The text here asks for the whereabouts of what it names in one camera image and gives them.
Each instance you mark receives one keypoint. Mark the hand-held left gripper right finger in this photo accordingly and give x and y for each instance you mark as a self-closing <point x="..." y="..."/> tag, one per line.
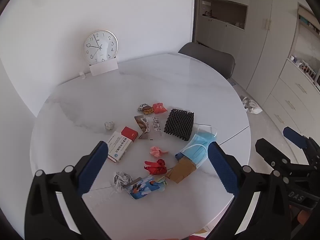
<point x="222" y="170"/>

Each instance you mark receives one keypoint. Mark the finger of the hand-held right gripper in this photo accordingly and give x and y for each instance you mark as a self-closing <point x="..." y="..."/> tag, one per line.
<point x="295" y="136"/>
<point x="270" y="152"/>

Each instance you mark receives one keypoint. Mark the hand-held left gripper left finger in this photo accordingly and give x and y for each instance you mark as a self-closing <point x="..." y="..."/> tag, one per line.
<point x="92" y="170"/>

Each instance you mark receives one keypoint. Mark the red paper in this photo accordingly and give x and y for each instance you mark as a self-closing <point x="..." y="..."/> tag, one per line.
<point x="157" y="167"/>

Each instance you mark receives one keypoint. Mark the pink paper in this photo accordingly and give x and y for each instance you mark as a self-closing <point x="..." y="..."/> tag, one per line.
<point x="157" y="151"/>

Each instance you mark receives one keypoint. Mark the crumpled newspaper ball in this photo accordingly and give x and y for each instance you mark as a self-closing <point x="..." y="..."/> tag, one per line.
<point x="122" y="180"/>

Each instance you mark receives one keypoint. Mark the blue face mask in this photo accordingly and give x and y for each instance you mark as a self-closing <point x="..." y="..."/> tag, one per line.
<point x="200" y="148"/>

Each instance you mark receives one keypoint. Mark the white medicine box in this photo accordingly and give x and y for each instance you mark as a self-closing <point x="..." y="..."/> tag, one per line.
<point x="120" y="147"/>

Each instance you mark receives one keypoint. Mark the beige drawer unit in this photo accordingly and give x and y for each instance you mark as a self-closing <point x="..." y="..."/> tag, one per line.
<point x="292" y="97"/>

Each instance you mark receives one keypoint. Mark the brown cardboard sleeve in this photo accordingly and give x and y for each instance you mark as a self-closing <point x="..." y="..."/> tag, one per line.
<point x="181" y="171"/>

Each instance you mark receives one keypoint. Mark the small white crumpled paper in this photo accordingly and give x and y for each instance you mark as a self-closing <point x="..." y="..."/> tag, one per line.
<point x="109" y="125"/>

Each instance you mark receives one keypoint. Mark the white bag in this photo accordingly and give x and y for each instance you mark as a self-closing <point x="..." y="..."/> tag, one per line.
<point x="252" y="105"/>

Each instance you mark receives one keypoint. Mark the small red box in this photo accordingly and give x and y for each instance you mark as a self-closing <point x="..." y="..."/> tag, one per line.
<point x="129" y="133"/>

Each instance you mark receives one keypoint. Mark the bird print packet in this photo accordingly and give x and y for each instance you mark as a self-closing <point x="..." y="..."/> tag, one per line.
<point x="145" y="187"/>

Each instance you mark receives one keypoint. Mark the black foam mesh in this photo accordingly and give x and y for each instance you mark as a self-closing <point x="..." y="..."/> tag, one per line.
<point x="179" y="125"/>

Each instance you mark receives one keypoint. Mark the brown snack wrapper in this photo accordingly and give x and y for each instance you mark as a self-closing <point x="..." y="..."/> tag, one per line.
<point x="141" y="127"/>

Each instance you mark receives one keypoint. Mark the dark snack wrapper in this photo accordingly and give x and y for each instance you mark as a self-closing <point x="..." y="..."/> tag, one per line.
<point x="145" y="108"/>

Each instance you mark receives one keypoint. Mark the red-orange wrapper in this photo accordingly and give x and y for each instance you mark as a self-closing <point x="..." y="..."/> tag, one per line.
<point x="159" y="107"/>

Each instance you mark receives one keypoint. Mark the beige wardrobe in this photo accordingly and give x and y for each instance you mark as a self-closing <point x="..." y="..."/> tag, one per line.
<point x="270" y="30"/>

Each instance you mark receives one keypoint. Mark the grey chair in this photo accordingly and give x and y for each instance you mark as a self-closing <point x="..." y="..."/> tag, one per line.
<point x="212" y="57"/>

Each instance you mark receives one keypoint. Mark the beige cabinet with niche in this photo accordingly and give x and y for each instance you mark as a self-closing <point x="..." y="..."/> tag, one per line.
<point x="220" y="35"/>

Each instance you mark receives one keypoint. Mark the round white wall clock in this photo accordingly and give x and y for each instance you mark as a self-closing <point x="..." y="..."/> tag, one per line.
<point x="100" y="46"/>

